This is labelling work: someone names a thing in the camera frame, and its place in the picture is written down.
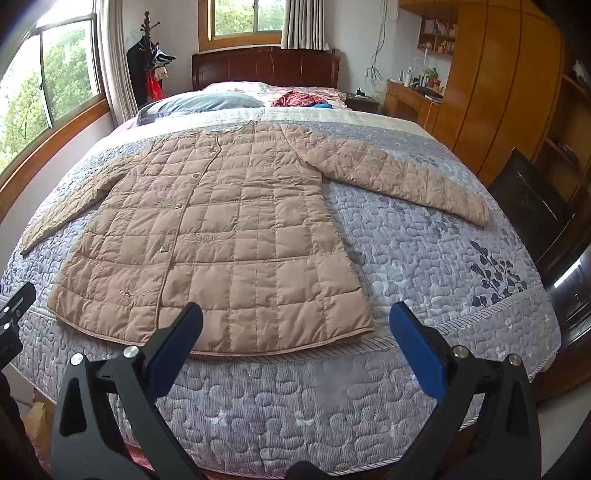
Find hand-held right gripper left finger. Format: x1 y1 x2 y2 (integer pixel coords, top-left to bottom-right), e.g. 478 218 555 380
50 302 205 480

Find wooden open bookshelf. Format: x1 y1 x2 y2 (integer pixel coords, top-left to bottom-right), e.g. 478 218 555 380
540 46 591 217

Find black white striped cloth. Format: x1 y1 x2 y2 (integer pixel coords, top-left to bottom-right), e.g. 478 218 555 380
150 44 177 70

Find grey floral bed quilt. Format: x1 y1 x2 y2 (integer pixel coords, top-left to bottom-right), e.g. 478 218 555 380
0 108 561 476

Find pale sheer curtain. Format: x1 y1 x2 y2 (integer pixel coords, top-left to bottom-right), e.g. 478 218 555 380
95 0 139 123

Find cardboard box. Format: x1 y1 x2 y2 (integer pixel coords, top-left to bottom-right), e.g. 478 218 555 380
23 392 54 462

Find wooden desk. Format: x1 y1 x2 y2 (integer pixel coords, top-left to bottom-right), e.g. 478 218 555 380
384 79 446 134

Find grey pillow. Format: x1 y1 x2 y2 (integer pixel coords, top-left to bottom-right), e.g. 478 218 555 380
136 91 266 126

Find dark nightstand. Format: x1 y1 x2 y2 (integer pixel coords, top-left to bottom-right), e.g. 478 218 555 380
345 93 380 114

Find dark wooden headboard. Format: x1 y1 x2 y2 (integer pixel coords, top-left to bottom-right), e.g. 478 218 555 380
191 46 341 92

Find curved wooden wardrobe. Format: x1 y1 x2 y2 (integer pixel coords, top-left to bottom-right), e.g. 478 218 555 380
434 0 566 185

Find wooden coat rack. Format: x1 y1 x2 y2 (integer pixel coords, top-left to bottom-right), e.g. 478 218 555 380
127 11 177 107

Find wooden wall shelf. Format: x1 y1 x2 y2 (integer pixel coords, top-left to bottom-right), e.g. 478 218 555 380
417 16 459 56

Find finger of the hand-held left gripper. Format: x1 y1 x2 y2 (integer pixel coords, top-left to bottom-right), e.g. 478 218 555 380
0 282 37 370

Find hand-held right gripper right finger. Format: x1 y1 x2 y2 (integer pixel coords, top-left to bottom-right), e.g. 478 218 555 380
389 301 542 480

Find beige patterned curtain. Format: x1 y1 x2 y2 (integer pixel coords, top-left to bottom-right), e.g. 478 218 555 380
280 0 331 51

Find small wooden frame window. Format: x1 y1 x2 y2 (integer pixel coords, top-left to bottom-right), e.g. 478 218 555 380
198 0 296 51

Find red patterned pillow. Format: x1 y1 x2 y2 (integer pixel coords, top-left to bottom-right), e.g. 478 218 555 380
271 91 326 108

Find hanging wall cables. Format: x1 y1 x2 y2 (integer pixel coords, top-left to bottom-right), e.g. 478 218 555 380
365 0 394 90

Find dark hanging jacket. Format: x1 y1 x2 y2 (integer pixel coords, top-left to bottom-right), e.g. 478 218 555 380
127 39 153 107

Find beige quilted coat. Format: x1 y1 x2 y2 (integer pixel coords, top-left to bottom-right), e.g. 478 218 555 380
21 121 491 357

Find large wooden frame window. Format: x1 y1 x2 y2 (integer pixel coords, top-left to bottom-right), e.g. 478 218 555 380
0 0 112 185

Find dark wooden chair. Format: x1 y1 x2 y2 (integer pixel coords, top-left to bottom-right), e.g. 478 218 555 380
488 148 575 282

